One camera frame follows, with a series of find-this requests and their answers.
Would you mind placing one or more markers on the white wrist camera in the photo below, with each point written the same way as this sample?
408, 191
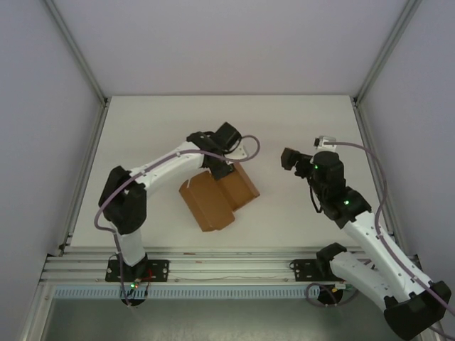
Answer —
324, 140
240, 152

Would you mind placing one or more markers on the aluminium table side rail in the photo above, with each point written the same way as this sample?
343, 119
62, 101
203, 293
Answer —
368, 142
90, 149

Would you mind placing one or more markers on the aluminium frame post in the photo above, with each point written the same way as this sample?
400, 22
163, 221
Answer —
76, 49
385, 49

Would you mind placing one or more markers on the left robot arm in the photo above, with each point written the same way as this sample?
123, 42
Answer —
167, 165

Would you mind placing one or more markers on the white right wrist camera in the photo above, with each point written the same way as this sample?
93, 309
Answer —
324, 140

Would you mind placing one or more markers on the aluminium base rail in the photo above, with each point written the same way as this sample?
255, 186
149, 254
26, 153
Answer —
227, 266

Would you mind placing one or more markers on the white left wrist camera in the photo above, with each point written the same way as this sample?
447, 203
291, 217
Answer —
240, 152

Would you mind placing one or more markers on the brown cardboard paper box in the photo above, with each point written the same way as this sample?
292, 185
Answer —
209, 202

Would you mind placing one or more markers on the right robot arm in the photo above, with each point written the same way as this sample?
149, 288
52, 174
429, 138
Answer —
369, 241

